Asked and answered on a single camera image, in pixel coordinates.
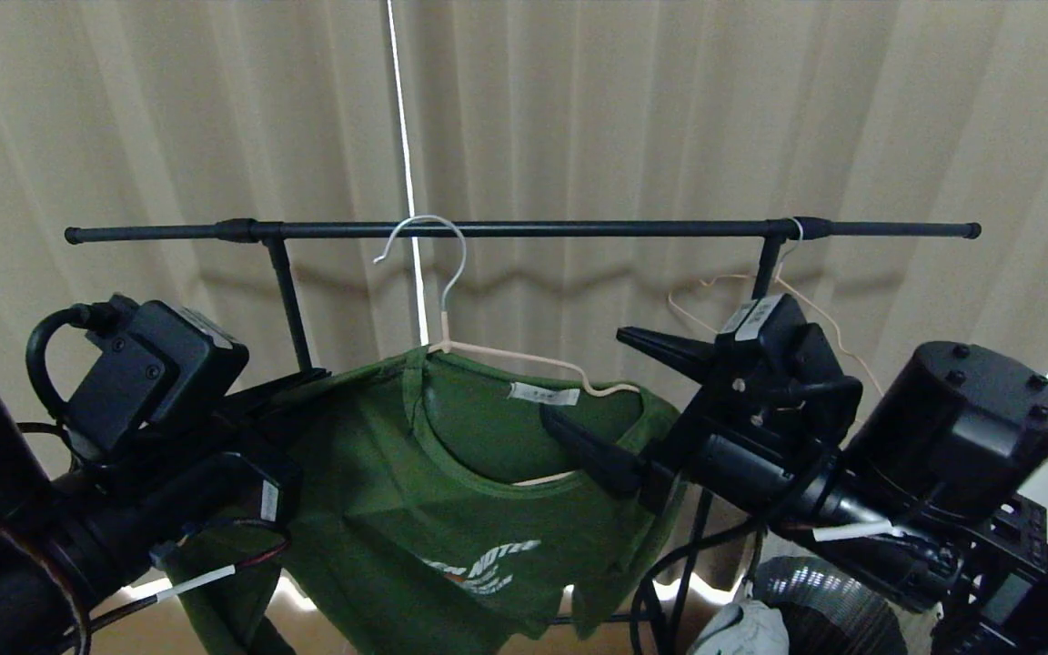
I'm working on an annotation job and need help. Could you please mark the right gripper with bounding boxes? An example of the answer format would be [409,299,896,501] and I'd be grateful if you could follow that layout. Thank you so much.
[539,326,843,539]

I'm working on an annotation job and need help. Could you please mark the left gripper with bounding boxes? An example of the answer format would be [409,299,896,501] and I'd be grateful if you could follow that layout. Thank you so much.
[42,448,304,594]

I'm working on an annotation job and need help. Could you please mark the pink clothes hanger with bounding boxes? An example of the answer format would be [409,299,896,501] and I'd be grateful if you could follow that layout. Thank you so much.
[372,215,641,488]
[667,218,885,398]

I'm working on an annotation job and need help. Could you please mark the green printed shirt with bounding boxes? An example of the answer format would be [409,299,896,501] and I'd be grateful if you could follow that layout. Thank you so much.
[160,346,684,655]

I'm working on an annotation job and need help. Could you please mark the pale grey shorts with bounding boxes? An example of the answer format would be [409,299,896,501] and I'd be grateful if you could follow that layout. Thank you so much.
[688,596,791,655]

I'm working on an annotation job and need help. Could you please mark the black clothes rack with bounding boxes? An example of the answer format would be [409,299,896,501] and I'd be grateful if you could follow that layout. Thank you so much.
[65,217,983,655]

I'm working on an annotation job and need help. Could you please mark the white laundry basket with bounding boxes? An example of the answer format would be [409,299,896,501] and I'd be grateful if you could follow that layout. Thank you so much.
[751,555,912,655]

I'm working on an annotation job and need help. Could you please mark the beige curtain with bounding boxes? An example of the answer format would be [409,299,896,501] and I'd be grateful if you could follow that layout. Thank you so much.
[0,0,1048,606]

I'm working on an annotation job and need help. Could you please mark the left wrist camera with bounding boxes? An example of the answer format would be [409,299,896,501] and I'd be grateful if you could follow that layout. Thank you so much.
[65,293,250,458]

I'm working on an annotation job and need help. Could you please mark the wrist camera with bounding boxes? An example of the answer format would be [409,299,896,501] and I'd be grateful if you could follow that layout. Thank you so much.
[715,293,863,447]
[65,293,250,458]

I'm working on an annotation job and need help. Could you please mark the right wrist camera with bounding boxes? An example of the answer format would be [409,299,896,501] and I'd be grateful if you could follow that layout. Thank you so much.
[715,293,863,447]

